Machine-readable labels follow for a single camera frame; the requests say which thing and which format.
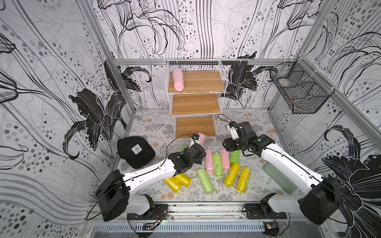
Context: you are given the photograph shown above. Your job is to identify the pink trash bag roll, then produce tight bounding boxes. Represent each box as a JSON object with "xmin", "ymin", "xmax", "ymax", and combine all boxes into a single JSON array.
[
  {"xmin": 198, "ymin": 133, "xmax": 206, "ymax": 146},
  {"xmin": 172, "ymin": 69, "xmax": 184, "ymax": 92},
  {"xmin": 220, "ymin": 148, "xmax": 230, "ymax": 172},
  {"xmin": 204, "ymin": 149, "xmax": 214, "ymax": 174}
]

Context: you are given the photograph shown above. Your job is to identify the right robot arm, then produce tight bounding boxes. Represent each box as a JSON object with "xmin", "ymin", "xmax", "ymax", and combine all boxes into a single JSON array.
[{"xmin": 222, "ymin": 121, "xmax": 342, "ymax": 225}]

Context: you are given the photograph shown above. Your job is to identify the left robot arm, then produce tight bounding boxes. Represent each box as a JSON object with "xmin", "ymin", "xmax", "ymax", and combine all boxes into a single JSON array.
[{"xmin": 95, "ymin": 143, "xmax": 206, "ymax": 222}]

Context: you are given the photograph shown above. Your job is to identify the yellow trash bag roll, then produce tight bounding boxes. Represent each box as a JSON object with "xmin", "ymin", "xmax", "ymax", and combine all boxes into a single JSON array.
[
  {"xmin": 164, "ymin": 177, "xmax": 182, "ymax": 193},
  {"xmin": 236, "ymin": 167, "xmax": 251, "ymax": 193},
  {"xmin": 224, "ymin": 163, "xmax": 241, "ymax": 187},
  {"xmin": 174, "ymin": 174, "xmax": 192, "ymax": 187}
]

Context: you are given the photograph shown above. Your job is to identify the black baseball cap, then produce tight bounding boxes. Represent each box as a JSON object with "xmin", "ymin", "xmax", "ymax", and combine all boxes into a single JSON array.
[{"xmin": 117, "ymin": 136, "xmax": 156, "ymax": 169}]

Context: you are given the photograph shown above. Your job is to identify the green tissue box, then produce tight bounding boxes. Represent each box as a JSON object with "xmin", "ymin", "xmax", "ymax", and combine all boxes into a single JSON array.
[{"xmin": 263, "ymin": 162, "xmax": 298, "ymax": 194}]

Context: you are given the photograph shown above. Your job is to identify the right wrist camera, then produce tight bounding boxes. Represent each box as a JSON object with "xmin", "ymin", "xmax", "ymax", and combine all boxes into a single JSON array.
[{"xmin": 227, "ymin": 125, "xmax": 239, "ymax": 140}]

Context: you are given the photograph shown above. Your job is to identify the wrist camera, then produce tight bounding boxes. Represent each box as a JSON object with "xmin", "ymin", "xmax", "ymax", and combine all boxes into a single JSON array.
[
  {"xmin": 189, "ymin": 133, "xmax": 199, "ymax": 148},
  {"xmin": 227, "ymin": 125, "xmax": 239, "ymax": 140}
]

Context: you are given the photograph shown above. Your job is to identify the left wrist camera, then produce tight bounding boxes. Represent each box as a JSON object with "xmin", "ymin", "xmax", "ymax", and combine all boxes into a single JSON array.
[{"xmin": 189, "ymin": 133, "xmax": 199, "ymax": 148}]

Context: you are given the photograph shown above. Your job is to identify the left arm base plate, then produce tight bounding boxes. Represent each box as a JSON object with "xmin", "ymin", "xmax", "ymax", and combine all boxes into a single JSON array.
[{"xmin": 127, "ymin": 203, "xmax": 169, "ymax": 221}]

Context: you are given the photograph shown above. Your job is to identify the white wire wooden shelf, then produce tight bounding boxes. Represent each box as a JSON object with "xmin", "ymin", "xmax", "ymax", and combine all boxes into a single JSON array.
[{"xmin": 165, "ymin": 59, "xmax": 227, "ymax": 137}]

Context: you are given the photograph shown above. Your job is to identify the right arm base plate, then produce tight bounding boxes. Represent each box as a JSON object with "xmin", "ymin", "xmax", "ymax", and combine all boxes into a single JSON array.
[{"xmin": 242, "ymin": 203, "xmax": 287, "ymax": 221}]

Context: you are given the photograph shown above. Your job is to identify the white slotted cable duct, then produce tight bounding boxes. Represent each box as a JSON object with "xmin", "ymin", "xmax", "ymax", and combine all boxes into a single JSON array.
[{"xmin": 93, "ymin": 221, "xmax": 265, "ymax": 233}]

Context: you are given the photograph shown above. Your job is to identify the black wire wall basket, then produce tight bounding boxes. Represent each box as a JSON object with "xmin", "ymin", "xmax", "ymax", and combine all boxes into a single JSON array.
[{"xmin": 269, "ymin": 61, "xmax": 333, "ymax": 114}]

